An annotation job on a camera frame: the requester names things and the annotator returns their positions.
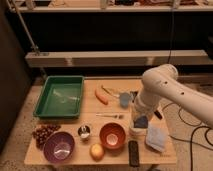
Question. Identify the blue folded cloth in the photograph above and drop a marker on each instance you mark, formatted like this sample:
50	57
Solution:
156	138

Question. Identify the green plastic tray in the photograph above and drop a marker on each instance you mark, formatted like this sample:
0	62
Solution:
61	97

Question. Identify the orange bowl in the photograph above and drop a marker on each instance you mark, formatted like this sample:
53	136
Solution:
112	136

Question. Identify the metal fork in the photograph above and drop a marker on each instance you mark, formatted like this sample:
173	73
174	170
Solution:
112	116

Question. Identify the green handled brush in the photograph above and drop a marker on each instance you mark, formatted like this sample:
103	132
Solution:
109	92

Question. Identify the yellow apple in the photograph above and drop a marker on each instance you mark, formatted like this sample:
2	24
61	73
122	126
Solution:
97	151

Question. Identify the black remote control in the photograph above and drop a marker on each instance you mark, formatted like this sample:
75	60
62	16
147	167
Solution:
133	153

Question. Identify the small metal cup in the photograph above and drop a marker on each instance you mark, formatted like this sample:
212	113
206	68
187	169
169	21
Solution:
84	132

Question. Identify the blue sponge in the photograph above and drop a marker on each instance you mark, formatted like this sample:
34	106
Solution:
141	122

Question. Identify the purple bowl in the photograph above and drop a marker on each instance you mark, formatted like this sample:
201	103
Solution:
59	147

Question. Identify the bunch of red grapes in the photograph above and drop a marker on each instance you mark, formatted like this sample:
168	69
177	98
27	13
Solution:
42	133

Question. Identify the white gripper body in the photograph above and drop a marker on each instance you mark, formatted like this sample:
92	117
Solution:
139	109

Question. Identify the orange carrot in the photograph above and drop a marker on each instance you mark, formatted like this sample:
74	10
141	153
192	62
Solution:
101	98

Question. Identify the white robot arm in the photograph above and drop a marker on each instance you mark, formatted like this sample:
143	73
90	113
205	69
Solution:
161	82

